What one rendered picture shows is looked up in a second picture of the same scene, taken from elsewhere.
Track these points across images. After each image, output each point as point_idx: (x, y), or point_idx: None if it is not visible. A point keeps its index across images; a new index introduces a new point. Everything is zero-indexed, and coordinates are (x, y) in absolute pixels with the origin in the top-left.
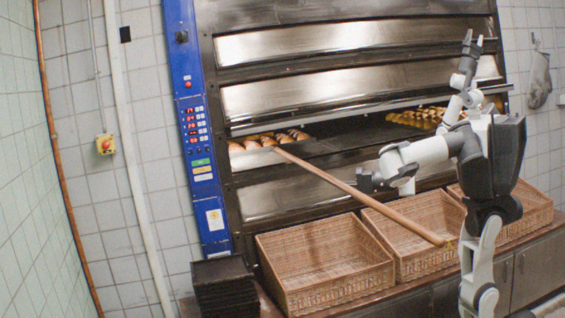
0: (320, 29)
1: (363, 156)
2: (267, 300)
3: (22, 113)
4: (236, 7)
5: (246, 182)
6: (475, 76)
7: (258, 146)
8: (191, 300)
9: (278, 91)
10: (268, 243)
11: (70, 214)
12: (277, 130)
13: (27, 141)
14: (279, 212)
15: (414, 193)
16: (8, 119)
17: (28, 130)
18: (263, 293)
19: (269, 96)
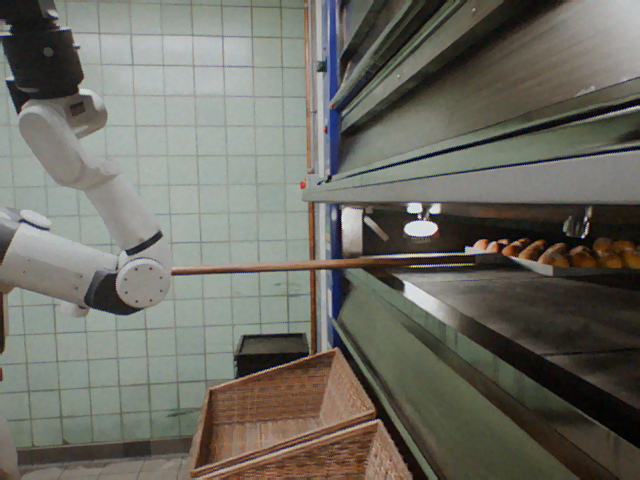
0: (387, 11)
1: (396, 310)
2: (276, 419)
3: (229, 142)
4: (351, 7)
5: (345, 272)
6: (21, 88)
7: (492, 250)
8: (313, 380)
9: (359, 147)
10: (336, 367)
11: (309, 244)
12: (385, 214)
13: (229, 165)
14: (340, 331)
15: (61, 310)
16: (190, 144)
17: (239, 156)
18: (301, 417)
19: (354, 154)
